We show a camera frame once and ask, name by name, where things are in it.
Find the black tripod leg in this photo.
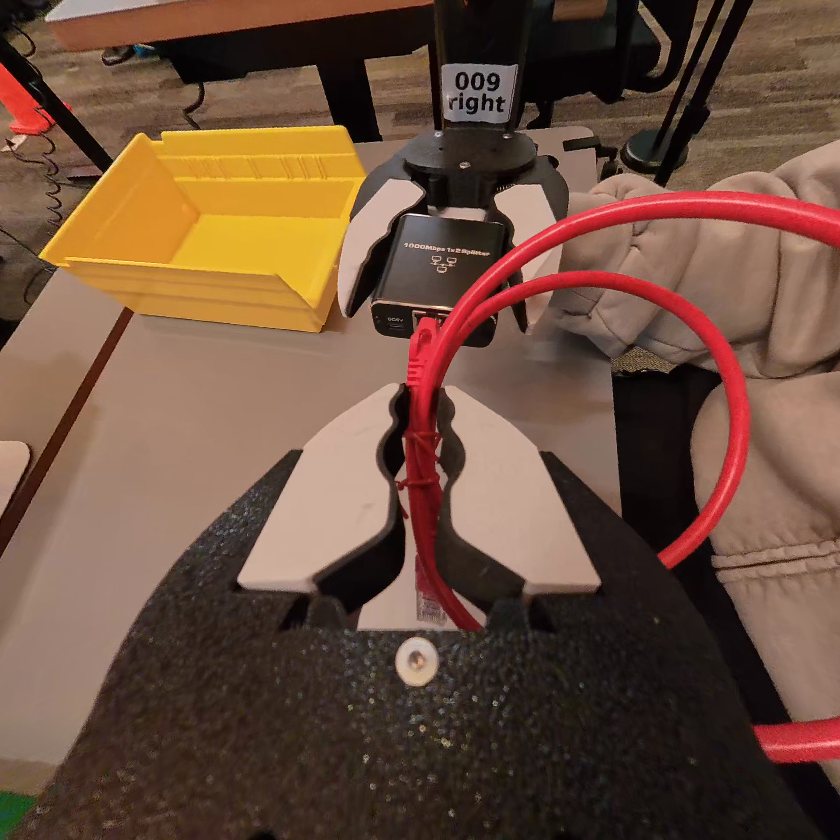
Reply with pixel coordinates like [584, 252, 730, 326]
[0, 36, 114, 175]

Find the black ethernet splitter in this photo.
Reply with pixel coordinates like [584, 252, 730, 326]
[369, 213, 511, 349]

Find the red ethernet cable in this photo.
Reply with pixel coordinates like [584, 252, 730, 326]
[395, 190, 840, 765]

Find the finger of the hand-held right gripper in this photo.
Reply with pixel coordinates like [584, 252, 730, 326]
[489, 182, 571, 333]
[336, 177, 429, 320]

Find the large yellow storage bin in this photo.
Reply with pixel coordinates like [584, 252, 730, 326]
[39, 125, 368, 333]

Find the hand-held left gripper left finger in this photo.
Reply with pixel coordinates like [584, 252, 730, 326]
[236, 384, 409, 597]

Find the black round-base stand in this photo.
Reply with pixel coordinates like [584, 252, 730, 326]
[620, 0, 756, 186]

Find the black office chair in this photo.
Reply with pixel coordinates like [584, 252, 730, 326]
[525, 0, 664, 129]

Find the grey wood-edged table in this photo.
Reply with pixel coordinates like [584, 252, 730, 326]
[46, 0, 437, 52]

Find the orange traffic cone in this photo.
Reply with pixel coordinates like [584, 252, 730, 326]
[0, 62, 74, 137]

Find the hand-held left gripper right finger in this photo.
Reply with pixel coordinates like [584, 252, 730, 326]
[436, 386, 602, 597]

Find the beige zip sweatshirt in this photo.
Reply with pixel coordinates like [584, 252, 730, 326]
[692, 367, 840, 795]

